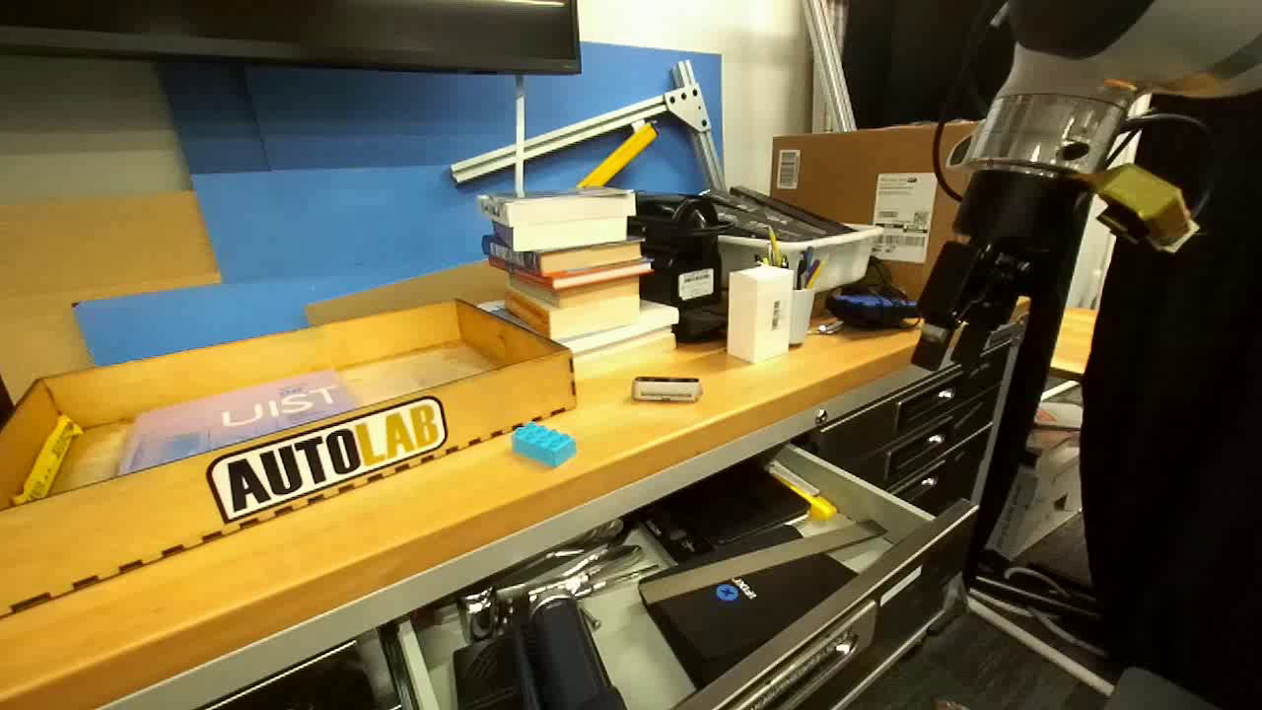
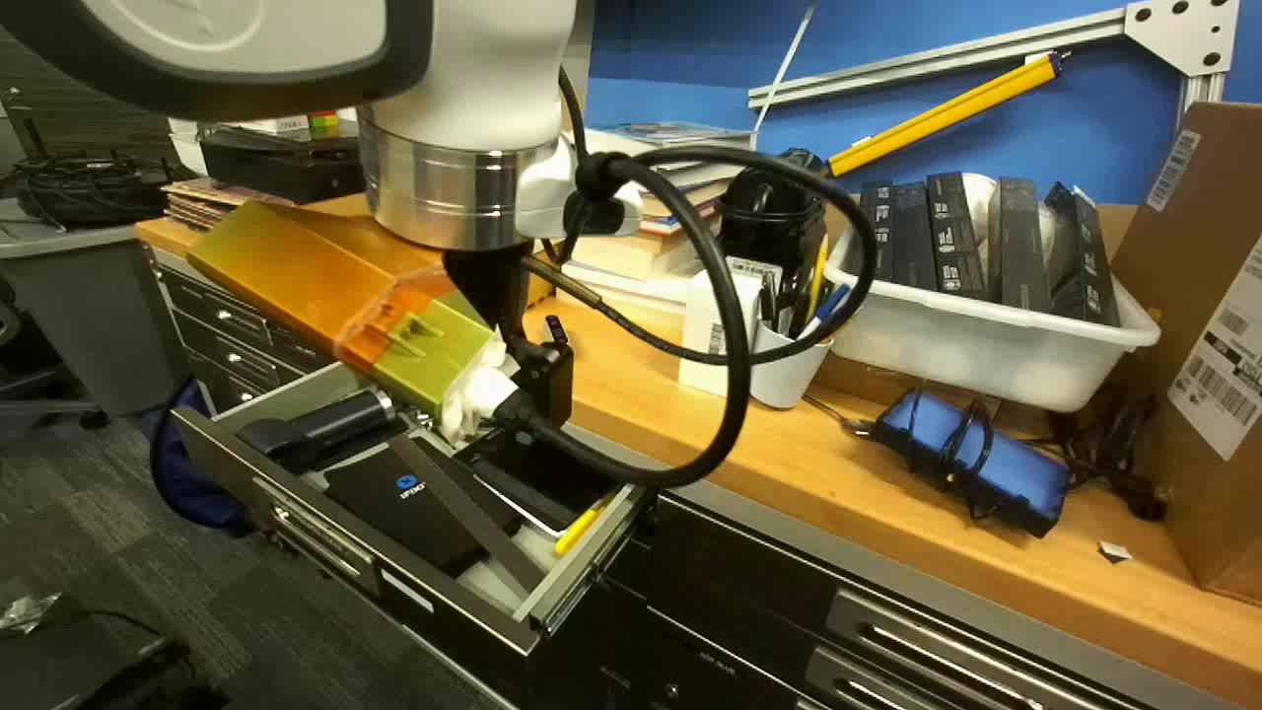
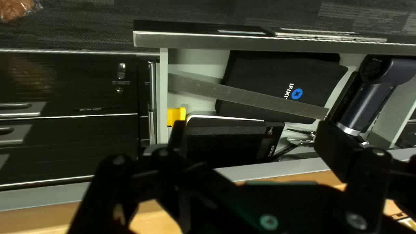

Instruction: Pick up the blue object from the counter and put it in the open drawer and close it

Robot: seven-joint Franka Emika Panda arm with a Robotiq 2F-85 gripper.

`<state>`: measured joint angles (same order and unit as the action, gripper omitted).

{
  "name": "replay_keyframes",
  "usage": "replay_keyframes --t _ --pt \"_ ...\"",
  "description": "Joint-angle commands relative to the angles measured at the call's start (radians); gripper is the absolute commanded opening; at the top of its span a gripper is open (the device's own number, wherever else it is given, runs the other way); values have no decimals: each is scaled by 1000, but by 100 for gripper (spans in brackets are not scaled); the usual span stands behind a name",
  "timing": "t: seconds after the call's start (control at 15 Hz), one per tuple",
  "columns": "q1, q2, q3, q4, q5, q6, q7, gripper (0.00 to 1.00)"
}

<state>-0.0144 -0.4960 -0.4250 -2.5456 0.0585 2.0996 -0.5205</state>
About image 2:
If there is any stack of books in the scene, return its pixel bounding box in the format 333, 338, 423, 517
563, 121, 749, 304

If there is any black drawer cabinet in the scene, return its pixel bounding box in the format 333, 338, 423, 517
146, 250, 1186, 710

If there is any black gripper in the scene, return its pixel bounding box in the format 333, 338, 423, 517
444, 244, 572, 425

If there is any black cylinder in drawer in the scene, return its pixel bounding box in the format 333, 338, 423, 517
240, 390, 394, 475

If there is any black notebook in drawer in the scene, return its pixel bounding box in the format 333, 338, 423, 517
328, 451, 480, 571

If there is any white plastic bin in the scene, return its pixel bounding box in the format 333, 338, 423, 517
833, 279, 1159, 413

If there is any white pen holder cup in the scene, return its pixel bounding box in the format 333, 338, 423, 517
675, 254, 846, 412

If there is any open grey metal drawer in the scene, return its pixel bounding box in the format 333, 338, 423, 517
175, 366, 638, 658

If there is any cardboard box with labels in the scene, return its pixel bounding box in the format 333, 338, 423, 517
1114, 103, 1262, 603

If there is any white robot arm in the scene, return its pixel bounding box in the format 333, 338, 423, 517
0, 0, 578, 432

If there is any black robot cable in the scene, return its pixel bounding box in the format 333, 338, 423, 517
495, 69, 880, 497

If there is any yellow pencil in drawer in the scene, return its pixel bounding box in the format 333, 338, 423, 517
554, 507, 604, 558

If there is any aluminium extrusion bracket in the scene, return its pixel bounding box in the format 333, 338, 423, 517
747, 0, 1242, 112

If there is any yellow black bar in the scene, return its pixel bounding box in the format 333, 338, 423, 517
830, 57, 1056, 177

